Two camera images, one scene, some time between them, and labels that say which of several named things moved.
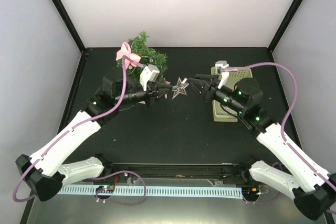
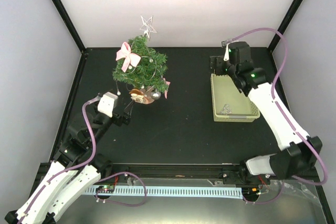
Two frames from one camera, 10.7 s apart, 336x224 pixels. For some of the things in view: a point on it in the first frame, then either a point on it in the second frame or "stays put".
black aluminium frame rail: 177,171 stays put
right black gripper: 208,91 -> 217,60
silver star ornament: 180,87 -> 147,27
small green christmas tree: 141,45 stays put
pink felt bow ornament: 126,50 stays put
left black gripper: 153,92 -> 126,118
